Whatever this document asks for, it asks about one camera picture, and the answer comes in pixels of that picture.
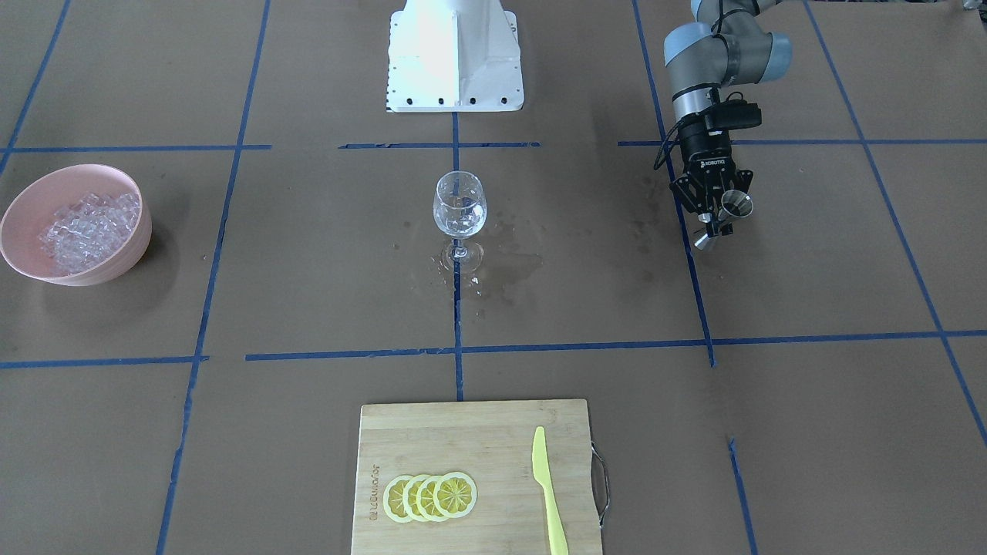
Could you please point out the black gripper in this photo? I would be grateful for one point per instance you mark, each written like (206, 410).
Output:
(707, 151)

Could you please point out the steel double jigger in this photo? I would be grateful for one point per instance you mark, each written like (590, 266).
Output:
(733, 205)

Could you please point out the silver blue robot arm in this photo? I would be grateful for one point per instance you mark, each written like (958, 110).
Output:
(724, 46)

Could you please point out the clear wine glass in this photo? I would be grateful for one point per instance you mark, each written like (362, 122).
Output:
(460, 212)

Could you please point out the clear ice cubes pile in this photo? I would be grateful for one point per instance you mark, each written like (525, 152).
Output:
(86, 233)

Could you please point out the bamboo cutting board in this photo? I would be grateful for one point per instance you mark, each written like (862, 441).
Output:
(491, 441)

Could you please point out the yellow plastic knife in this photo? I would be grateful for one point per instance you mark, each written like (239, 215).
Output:
(541, 471)

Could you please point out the lemon slice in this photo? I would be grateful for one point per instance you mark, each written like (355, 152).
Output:
(425, 499)
(455, 495)
(394, 506)
(409, 497)

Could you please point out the pink plastic bowl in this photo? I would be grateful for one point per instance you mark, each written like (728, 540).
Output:
(32, 210)

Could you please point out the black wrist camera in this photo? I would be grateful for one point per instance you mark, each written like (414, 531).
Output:
(735, 114)

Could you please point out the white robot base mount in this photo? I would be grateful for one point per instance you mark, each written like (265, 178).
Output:
(454, 57)

